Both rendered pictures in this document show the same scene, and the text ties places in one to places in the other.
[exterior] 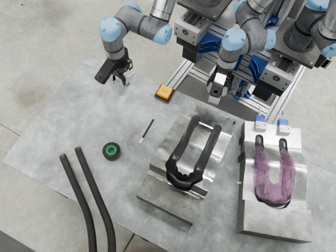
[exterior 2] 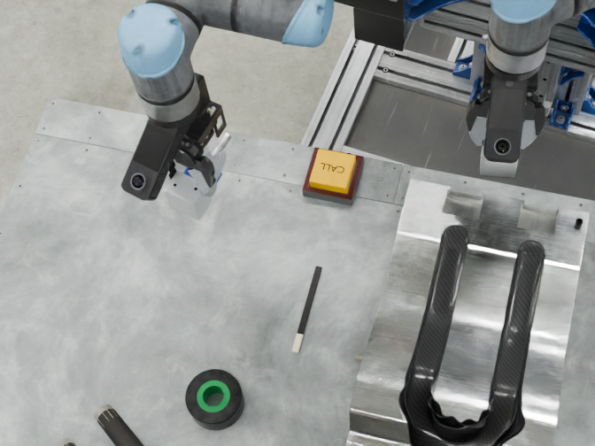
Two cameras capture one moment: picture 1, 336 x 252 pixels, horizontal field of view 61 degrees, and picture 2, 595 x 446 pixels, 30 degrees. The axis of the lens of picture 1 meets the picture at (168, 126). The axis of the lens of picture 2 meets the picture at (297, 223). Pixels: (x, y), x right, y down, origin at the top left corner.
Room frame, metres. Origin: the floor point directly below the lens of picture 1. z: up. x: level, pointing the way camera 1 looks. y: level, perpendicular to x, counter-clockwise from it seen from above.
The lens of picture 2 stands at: (-0.06, 0.09, 2.33)
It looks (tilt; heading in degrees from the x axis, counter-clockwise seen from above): 63 degrees down; 1
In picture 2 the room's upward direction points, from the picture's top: 10 degrees counter-clockwise
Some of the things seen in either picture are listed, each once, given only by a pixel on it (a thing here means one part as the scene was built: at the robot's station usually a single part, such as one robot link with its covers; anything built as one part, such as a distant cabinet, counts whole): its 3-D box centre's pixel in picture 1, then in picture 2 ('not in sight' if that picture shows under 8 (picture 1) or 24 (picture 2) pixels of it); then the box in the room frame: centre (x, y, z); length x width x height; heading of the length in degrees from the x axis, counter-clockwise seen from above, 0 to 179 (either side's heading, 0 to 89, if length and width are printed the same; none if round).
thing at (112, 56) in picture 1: (113, 49); (166, 89); (0.73, 0.23, 1.17); 0.08 x 0.08 x 0.05
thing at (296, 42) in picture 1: (304, 32); not in sight; (0.96, -0.59, 1.09); 0.15 x 0.15 x 0.10
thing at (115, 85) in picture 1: (125, 81); (204, 170); (0.75, 0.21, 0.93); 0.13 x 0.05 x 0.05; 143
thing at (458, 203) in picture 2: (200, 110); (462, 208); (0.65, -0.15, 0.87); 0.05 x 0.05 x 0.04; 67
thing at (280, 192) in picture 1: (274, 172); not in sight; (0.36, -0.46, 0.90); 0.26 x 0.18 x 0.08; 174
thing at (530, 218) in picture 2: (221, 120); (537, 222); (0.60, -0.25, 0.87); 0.05 x 0.05 x 0.04; 67
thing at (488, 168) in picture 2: (217, 89); (500, 127); (0.73, -0.22, 0.93); 0.13 x 0.05 x 0.05; 165
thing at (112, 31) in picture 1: (111, 34); (157, 51); (0.73, 0.22, 1.25); 0.09 x 0.08 x 0.11; 154
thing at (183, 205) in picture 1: (189, 156); (464, 360); (0.42, -0.10, 0.87); 0.50 x 0.26 x 0.14; 157
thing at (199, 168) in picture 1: (194, 150); (475, 339); (0.43, -0.12, 0.92); 0.35 x 0.16 x 0.09; 157
